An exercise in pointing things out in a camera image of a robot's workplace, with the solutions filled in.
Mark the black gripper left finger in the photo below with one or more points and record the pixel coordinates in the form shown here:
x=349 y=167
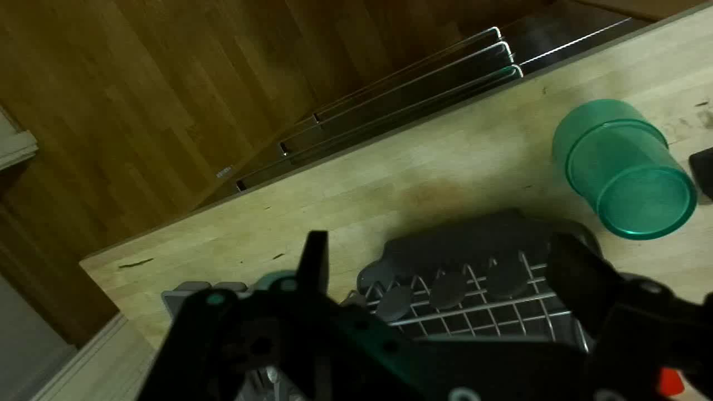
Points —
x=314 y=259

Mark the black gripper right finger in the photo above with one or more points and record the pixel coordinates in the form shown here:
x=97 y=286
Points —
x=581 y=276

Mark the green translucent plastic cup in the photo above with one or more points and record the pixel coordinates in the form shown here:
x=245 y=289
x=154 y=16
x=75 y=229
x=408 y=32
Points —
x=619 y=167

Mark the gray dish rack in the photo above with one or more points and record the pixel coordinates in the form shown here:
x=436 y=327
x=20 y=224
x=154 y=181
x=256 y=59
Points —
x=459 y=248

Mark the small black block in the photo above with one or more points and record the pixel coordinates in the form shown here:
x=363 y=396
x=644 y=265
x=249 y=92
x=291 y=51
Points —
x=701 y=172

